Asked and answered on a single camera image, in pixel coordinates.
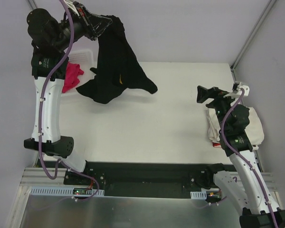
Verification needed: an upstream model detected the black t shirt daisy logo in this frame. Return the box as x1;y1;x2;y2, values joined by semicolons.
76;15;158;104

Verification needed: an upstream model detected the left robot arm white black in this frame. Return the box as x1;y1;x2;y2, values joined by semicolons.
24;0;112;185

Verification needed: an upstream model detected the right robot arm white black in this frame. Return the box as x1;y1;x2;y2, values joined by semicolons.
197;83;285;228

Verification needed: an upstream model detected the white plastic basket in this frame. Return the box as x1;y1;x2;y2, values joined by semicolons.
61;48;96;97

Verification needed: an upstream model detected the red white folded shirt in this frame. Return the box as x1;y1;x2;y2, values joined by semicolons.
212;142;221;148

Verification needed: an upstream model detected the folded white t shirt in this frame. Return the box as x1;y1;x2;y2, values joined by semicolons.
206;105;265;150

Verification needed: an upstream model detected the pink t shirt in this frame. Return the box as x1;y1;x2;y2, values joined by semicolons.
62;62;84;93

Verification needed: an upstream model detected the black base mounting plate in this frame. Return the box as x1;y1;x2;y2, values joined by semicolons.
63;161;233;198

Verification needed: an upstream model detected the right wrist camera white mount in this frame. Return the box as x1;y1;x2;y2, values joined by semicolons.
224;81;250;98

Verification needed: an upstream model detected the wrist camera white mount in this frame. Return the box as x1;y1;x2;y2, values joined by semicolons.
64;0;82;16
224;81;250;98

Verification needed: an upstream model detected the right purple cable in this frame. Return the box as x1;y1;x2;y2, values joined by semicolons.
192;87;280;228

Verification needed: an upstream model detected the purple cable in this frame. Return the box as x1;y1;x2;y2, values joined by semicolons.
192;87;280;228
38;0;100;202

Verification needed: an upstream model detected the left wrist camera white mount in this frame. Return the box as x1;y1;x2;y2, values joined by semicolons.
64;0;82;16

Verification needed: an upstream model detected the right aluminium frame post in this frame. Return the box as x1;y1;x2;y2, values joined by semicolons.
230;0;278;72

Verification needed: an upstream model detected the aluminium frame post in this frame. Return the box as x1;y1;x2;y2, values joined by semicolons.
230;0;278;72
27;0;38;10

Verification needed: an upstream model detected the left aluminium frame post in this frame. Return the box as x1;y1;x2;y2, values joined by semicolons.
27;0;38;10

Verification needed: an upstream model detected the right white cable duct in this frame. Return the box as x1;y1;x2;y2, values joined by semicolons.
190;191;207;200

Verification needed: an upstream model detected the white cable duct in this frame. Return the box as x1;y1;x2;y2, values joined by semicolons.
190;191;207;200
30;187;105;198

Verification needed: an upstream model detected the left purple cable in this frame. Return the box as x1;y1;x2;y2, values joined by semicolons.
38;0;100;202

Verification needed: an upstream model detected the aluminium rail extrusion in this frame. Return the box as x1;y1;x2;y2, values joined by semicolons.
20;166;69;186

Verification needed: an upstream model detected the left white cable duct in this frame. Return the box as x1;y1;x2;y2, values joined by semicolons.
30;187;105;198

